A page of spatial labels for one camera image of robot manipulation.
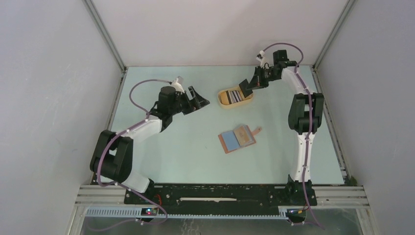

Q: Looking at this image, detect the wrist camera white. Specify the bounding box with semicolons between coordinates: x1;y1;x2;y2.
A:
256;50;269;68
170;76;185;94

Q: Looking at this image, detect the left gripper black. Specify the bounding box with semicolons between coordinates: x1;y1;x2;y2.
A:
169;86;209;116

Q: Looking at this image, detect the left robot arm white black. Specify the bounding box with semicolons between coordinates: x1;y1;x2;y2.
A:
90;86;210;204

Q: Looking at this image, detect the aluminium frame front rail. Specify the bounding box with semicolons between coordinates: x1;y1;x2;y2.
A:
75;185;369;209

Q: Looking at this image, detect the yellow credit card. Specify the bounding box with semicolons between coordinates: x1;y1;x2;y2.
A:
233;125;254;146

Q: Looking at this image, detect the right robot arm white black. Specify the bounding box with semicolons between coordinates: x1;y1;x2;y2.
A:
239;50;324;205

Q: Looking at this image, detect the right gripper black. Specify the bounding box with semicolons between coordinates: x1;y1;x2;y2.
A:
248;65;280;90

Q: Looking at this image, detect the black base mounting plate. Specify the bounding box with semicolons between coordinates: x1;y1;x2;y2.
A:
143;183;317;215

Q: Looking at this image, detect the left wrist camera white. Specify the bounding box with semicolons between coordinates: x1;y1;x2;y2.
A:
170;76;185;94

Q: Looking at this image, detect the brown leather card holder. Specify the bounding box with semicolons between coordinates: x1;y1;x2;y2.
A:
218;125;262;154

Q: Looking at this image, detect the grey cable duct rail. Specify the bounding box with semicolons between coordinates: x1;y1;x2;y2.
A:
85;207;288;220

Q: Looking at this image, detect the cream oval tray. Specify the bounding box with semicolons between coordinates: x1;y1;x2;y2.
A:
217;86;254;109

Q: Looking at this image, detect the stack of cards in tray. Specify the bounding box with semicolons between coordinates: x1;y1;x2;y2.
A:
225;90;243;105

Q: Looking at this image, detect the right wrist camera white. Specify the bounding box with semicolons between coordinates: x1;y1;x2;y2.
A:
256;50;269;68

